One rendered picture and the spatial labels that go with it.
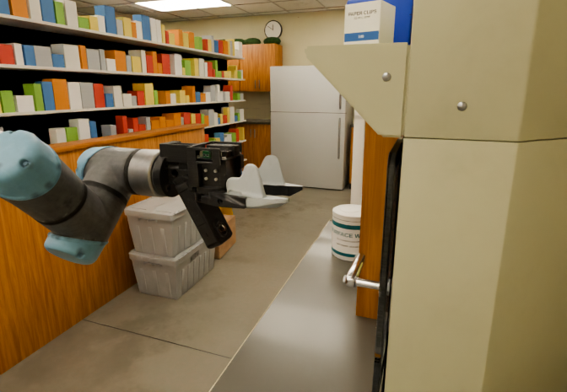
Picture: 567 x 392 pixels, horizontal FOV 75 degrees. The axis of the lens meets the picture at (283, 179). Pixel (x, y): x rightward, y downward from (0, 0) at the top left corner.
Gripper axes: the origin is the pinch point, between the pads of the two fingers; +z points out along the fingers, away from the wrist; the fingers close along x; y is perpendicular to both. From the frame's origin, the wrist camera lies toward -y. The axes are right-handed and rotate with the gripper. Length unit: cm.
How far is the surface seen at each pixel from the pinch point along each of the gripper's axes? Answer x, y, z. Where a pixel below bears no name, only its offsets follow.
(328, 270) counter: 52, -37, -5
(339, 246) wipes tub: 61, -33, -4
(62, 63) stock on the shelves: 166, 34, -230
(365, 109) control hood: -5.0, 12.8, 10.9
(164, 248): 150, -91, -142
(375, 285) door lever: -0.3, -11.1, 12.7
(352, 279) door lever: -0.4, -10.7, 9.6
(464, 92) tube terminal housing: -5.0, 14.6, 20.7
